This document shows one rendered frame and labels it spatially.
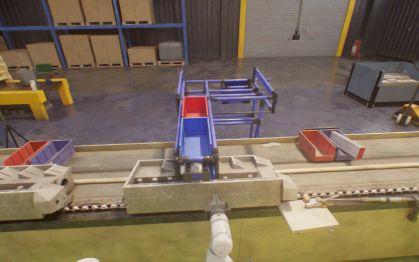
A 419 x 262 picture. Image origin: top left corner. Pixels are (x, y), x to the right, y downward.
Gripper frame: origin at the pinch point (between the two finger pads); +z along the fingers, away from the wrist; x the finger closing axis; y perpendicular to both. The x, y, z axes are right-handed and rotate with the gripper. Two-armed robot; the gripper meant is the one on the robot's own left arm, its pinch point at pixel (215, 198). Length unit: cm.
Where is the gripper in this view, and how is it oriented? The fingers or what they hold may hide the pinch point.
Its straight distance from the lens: 123.9
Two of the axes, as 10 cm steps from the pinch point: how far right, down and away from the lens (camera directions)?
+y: -0.2, -9.5, -3.2
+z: -0.6, -3.2, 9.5
